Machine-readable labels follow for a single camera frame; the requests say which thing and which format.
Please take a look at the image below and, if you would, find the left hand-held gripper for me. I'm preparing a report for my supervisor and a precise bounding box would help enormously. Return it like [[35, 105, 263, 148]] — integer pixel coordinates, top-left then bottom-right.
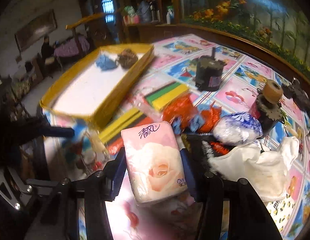
[[0, 80, 76, 170]]

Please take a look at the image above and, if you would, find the seated person in black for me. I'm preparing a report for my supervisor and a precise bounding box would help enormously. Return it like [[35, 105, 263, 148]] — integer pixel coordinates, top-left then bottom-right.
[[41, 35, 54, 65]]

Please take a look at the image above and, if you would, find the black motor with shaft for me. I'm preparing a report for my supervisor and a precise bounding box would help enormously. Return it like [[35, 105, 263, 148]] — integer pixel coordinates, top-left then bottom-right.
[[195, 47, 226, 92]]

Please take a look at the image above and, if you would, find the framed wall painting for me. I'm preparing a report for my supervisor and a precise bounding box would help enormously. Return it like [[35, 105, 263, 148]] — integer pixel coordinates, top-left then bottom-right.
[[14, 9, 57, 53]]

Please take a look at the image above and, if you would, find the blue kettle on counter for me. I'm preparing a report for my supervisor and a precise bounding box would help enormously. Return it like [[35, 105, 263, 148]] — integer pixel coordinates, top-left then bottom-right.
[[138, 1, 152, 23]]

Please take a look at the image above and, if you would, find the wooden chair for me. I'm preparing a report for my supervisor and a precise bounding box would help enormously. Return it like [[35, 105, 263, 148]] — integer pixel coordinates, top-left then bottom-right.
[[65, 12, 116, 58]]

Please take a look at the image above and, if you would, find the orange blue scrubber bundle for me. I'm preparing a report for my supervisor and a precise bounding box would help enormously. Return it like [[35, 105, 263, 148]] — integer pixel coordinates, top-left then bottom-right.
[[162, 93, 230, 156]]

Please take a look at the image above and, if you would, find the striped sponge pack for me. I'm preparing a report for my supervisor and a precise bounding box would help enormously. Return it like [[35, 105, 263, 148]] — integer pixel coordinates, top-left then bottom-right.
[[99, 82, 189, 155]]

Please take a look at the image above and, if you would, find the pink rose tissue pack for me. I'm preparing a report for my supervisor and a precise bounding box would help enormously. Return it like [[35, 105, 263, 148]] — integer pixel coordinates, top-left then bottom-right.
[[121, 121, 187, 205]]

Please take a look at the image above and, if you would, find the lemon print tissue pack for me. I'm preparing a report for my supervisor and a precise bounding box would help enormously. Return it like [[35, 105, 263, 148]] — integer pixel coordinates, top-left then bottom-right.
[[266, 192, 295, 232]]

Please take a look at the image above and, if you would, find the yellow cardboard tray box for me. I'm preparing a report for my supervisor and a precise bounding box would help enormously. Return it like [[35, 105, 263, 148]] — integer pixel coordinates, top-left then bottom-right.
[[39, 43, 154, 129]]

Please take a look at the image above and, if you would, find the purple cloth side table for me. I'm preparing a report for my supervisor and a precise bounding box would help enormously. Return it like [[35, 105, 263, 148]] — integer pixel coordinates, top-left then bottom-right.
[[54, 35, 90, 57]]

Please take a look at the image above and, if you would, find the blue white patterned bag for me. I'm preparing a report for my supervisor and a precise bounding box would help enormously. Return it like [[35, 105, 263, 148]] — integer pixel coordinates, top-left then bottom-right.
[[211, 112, 263, 146]]

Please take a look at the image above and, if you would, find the brown pine cone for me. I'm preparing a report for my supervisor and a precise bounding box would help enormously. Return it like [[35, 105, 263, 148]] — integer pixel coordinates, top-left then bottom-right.
[[115, 48, 139, 69]]

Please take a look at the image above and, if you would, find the white towel cloth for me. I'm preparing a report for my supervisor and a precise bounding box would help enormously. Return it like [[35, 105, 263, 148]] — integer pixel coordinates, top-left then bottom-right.
[[208, 137, 299, 202]]

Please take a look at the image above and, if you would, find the flower mural glass panel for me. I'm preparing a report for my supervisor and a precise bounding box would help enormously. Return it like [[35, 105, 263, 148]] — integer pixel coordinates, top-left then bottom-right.
[[180, 0, 310, 80]]

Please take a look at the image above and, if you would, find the blue fabric piece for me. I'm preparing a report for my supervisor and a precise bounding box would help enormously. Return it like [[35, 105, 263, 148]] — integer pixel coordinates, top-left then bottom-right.
[[95, 54, 117, 71]]

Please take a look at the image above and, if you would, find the colourful fruit print tablecloth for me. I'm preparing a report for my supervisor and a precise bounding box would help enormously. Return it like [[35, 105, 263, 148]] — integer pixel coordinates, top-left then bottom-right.
[[44, 34, 310, 239]]

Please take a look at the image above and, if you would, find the black motor with beige gear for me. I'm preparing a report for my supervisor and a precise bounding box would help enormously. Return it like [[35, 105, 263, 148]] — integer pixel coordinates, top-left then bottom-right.
[[248, 79, 284, 139]]

